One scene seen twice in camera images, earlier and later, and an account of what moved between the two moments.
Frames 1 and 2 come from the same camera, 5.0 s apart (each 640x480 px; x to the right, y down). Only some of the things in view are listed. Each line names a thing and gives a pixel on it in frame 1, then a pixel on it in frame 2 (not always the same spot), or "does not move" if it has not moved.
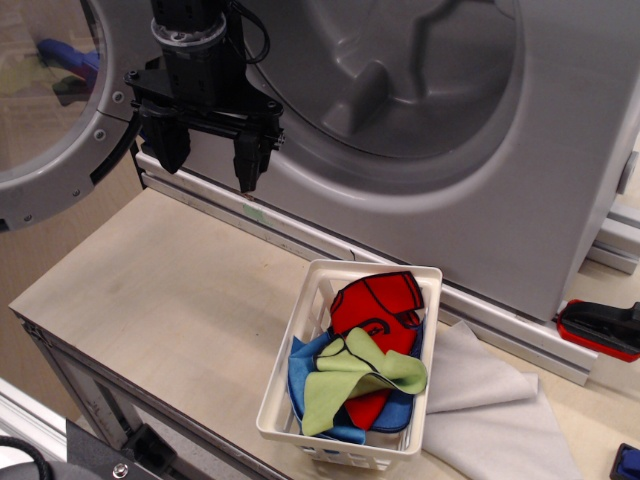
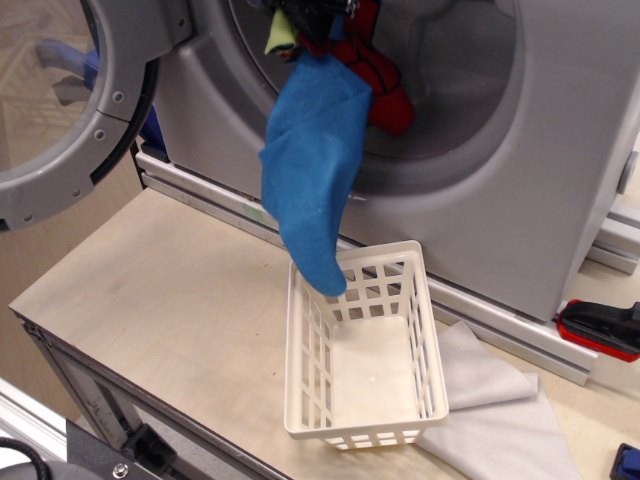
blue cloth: [395, 412] → [316, 113]
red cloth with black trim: [387, 307] → [391, 109]
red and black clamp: [608, 330] does not move
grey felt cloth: [488, 421] does not move
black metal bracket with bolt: [146, 456] does not move
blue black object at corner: [626, 465] does not move
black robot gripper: [212, 89] → [313, 19]
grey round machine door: [65, 105] does not move
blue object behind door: [85, 64] does not move
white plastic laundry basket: [310, 318] → [365, 369]
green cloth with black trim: [347, 365] → [281, 36]
